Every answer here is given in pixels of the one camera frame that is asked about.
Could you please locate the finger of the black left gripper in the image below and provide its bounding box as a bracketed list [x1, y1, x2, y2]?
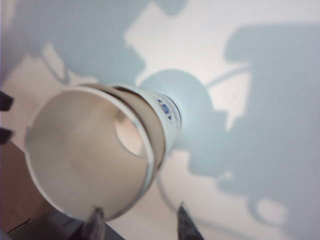
[0, 128, 15, 146]
[0, 90, 15, 113]

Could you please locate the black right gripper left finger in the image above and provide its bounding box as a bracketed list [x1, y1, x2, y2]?
[83, 206, 105, 240]

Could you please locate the brown kraft paper cup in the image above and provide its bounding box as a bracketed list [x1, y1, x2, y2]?
[79, 83, 167, 169]

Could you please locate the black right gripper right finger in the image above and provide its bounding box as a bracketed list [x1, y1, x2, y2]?
[176, 201, 202, 240]

